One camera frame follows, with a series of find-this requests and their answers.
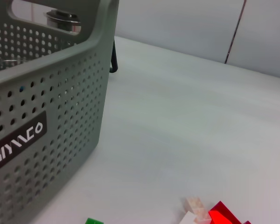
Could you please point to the grey-green perforated storage bin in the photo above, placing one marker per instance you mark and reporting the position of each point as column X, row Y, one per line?
column 49, row 105

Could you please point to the green toy brick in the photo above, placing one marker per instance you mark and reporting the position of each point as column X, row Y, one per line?
column 94, row 221

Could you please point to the dark red brick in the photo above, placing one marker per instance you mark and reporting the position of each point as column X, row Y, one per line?
column 246, row 222

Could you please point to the glass coffee pot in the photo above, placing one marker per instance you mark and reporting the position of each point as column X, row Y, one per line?
column 114, row 58

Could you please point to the bright red toy brick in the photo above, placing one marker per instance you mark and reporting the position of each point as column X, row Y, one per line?
column 221, row 213

